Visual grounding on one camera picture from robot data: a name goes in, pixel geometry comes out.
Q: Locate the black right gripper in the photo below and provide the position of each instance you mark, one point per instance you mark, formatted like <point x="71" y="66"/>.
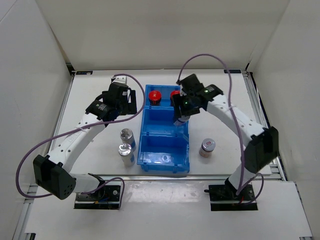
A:
<point x="184" y="111"/>

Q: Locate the blue bin front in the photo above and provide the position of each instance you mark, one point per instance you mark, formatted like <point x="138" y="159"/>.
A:
<point x="164" y="153"/>

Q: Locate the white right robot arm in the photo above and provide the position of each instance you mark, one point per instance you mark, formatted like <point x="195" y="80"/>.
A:
<point x="259" y="145"/>

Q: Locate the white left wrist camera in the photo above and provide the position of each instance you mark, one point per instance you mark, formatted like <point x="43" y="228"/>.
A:
<point x="122" y="79"/>

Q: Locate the silver lid bottle rear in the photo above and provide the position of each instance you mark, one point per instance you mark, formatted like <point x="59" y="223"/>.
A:
<point x="127" y="137"/>

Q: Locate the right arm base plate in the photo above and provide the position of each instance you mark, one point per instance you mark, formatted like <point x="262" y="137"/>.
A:
<point x="221" y="199"/>

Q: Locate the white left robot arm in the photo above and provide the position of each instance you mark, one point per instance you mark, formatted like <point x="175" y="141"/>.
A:
<point x="53" y="171"/>

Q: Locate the aluminium frame rail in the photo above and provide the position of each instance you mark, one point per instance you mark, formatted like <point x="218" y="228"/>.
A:
<point x="275" y="169"/>

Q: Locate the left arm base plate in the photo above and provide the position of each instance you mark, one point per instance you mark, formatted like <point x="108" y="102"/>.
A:
<point x="109" y="197"/>

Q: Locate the silver lid bottle front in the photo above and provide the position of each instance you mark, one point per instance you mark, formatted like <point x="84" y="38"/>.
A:
<point x="126" y="154"/>

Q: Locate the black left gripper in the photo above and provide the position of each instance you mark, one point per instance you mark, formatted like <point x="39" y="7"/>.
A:
<point x="129" y="107"/>

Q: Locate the white lid jar front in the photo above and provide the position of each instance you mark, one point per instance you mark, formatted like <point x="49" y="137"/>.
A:
<point x="207" y="147"/>

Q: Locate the white lid jar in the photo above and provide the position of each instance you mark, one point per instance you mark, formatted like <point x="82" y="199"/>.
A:
<point x="181" y="120"/>
<point x="207" y="147"/>

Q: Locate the silver lid bottle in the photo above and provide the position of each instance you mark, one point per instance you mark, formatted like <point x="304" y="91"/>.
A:
<point x="126" y="154"/>
<point x="127" y="137"/>

